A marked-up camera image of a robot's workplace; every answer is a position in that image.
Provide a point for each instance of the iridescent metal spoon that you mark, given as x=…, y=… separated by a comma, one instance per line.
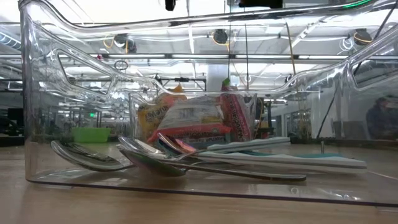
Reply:
x=186, y=146
x=168, y=141
x=152, y=165

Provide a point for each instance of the red snack packet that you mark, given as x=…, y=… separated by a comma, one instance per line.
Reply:
x=236, y=118

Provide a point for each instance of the yellow ramen noodle packet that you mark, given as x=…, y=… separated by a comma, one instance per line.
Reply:
x=152, y=116

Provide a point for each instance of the white building column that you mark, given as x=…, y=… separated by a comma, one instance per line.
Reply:
x=217, y=76

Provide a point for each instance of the long ceiling light bar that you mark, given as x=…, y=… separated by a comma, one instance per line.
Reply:
x=199, y=56

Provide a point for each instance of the clear plastic bin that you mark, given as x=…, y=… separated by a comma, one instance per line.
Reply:
x=199, y=188
x=133, y=102

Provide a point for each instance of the green plastic bowl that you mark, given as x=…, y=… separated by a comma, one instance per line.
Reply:
x=90, y=135

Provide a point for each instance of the person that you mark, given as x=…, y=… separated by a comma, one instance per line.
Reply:
x=382, y=118

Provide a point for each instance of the black metal rig frame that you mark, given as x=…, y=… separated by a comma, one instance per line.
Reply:
x=182, y=80

